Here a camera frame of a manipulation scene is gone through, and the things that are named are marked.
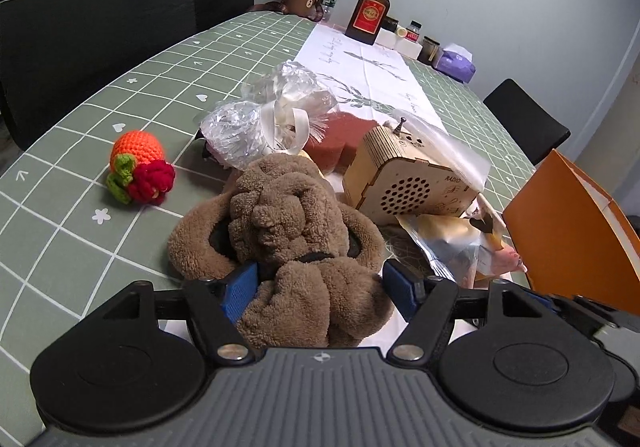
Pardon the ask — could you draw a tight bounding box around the green grid tablecloth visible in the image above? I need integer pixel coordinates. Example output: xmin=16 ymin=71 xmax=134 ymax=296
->
xmin=1 ymin=13 xmax=534 ymax=446

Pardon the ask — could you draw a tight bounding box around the wooden radio box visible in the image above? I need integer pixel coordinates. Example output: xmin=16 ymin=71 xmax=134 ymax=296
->
xmin=343 ymin=122 xmax=490 ymax=226

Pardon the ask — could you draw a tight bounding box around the brown plush toy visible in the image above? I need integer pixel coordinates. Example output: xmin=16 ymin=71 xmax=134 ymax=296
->
xmin=167 ymin=154 xmax=394 ymax=349

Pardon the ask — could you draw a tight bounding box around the dark glass jar right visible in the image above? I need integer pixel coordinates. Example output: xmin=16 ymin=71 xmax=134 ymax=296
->
xmin=416 ymin=36 xmax=440 ymax=66

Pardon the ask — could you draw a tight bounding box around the black chair right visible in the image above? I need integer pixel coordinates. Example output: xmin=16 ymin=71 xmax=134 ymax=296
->
xmin=484 ymin=79 xmax=570 ymax=166

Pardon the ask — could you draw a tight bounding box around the purple tissue pack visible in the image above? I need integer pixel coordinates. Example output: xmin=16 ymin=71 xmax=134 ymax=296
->
xmin=433 ymin=43 xmax=476 ymax=84

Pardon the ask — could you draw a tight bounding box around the maroon sponge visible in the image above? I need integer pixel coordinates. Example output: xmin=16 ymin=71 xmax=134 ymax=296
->
xmin=304 ymin=111 xmax=378 ymax=174

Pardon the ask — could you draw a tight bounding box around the brown liquor bottle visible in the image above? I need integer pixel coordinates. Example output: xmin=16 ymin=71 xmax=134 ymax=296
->
xmin=345 ymin=0 xmax=390 ymax=45

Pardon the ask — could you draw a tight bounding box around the orange snack packet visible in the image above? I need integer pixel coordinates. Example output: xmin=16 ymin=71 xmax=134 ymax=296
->
xmin=398 ymin=195 xmax=527 ymax=289

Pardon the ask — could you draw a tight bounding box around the crocheted orange red strawberry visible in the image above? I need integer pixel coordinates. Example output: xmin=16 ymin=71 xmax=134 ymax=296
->
xmin=105 ymin=130 xmax=176 ymax=206

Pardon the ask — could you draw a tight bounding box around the white small box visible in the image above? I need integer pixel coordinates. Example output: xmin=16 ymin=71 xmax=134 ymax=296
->
xmin=375 ymin=29 xmax=422 ymax=59

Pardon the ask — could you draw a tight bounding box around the white table runner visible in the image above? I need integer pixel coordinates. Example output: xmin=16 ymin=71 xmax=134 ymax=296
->
xmin=159 ymin=22 xmax=507 ymax=358

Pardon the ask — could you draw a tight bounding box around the black chair near left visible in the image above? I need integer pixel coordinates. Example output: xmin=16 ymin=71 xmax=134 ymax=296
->
xmin=1 ymin=0 xmax=196 ymax=149

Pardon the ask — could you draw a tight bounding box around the clear plastic bag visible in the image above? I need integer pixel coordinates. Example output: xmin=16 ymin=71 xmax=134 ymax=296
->
xmin=196 ymin=60 xmax=337 ymax=170

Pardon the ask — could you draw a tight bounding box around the orange cardboard box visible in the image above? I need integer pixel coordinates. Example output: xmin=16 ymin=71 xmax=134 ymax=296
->
xmin=502 ymin=150 xmax=639 ymax=315

